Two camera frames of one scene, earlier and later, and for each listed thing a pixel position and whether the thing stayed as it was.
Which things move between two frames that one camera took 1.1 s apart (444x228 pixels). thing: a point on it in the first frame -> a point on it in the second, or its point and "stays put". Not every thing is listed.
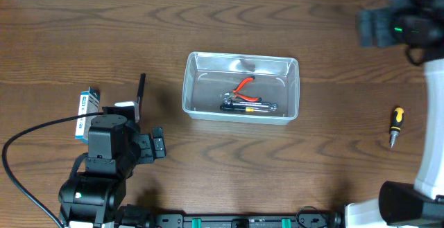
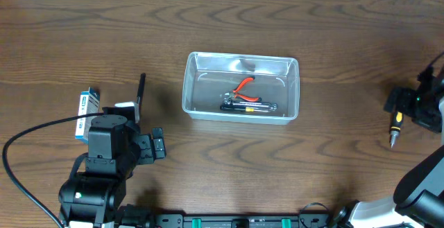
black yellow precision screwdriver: x=242 y=109 stays put
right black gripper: x=376 y=29 -> x=401 y=100
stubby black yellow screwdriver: x=396 y=125 stays put
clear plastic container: x=208 y=76 stays put
